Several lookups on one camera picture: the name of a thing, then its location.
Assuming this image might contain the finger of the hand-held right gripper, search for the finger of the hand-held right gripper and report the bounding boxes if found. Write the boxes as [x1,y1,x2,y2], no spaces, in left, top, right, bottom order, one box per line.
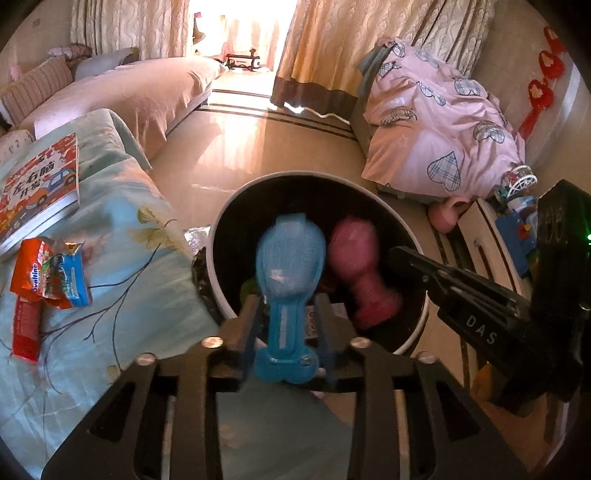
[427,287,537,370]
[387,246,533,309]

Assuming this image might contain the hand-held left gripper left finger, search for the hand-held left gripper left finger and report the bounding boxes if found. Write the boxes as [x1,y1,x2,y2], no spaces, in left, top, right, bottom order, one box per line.
[41,293,269,480]

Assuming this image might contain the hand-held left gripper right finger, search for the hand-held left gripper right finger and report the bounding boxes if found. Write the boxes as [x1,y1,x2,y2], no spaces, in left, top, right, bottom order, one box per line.
[314,293,529,480]

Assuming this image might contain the pink bulb-shaped plastic shell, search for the pink bulb-shaped plastic shell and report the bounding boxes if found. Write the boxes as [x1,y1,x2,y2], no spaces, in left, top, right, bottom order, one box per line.
[327,217,404,330]

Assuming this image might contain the blue bulb-shaped plastic shell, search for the blue bulb-shaped plastic shell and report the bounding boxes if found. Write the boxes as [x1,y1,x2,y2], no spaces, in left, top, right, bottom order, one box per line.
[252,213,328,385]

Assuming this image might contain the round black bin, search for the round black bin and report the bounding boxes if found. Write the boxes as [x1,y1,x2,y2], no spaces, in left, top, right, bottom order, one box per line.
[207,172,430,356]

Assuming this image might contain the pink kettlebell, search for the pink kettlebell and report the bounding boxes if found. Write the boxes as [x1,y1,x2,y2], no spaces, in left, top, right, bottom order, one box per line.
[428,196,470,233]

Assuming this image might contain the toy ferris wheel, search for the toy ferris wheel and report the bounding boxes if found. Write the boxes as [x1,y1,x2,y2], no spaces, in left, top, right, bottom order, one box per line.
[501,163,539,200]

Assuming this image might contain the blue floral tablecloth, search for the blue floral tablecloth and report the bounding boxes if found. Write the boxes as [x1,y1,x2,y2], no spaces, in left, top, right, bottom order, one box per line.
[0,109,365,480]

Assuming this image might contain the pink heart print quilt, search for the pink heart print quilt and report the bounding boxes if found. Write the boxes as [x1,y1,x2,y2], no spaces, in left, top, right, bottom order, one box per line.
[359,37,527,198]

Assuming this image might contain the blue snack wrapper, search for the blue snack wrapper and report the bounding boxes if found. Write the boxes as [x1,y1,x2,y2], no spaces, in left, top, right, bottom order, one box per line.
[52,250,93,308]

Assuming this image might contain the red snack wrapper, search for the red snack wrapper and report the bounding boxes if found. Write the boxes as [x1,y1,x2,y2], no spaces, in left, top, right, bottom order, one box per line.
[10,236,70,311]

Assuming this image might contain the small red carton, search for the small red carton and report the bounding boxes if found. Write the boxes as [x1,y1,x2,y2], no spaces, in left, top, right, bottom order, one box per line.
[11,295,45,366]

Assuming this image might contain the beige patterned curtain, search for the beige patterned curtain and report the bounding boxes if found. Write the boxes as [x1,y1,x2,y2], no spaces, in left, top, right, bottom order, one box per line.
[270,0,498,123]
[69,0,195,61]

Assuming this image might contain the orange picture book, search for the orange picture book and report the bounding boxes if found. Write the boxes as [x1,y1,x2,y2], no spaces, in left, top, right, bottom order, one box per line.
[0,132,81,257]

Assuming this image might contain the pink covered sofa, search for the pink covered sofa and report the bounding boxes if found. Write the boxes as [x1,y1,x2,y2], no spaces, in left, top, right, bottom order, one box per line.
[0,44,228,160]

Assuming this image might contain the small dark toy cart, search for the small dark toy cart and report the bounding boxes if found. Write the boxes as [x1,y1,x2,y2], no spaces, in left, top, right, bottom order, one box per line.
[225,47,260,71]

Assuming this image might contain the grey pillow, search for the grey pillow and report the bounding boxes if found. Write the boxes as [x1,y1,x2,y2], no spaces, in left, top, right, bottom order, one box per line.
[75,47,140,80]

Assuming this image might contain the small striped pillow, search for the small striped pillow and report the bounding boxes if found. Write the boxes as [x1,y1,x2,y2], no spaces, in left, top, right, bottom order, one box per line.
[48,43,93,61]

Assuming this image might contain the red wall decorations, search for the red wall decorations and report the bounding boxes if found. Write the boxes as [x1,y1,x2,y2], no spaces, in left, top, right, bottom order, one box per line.
[518,27,570,136]

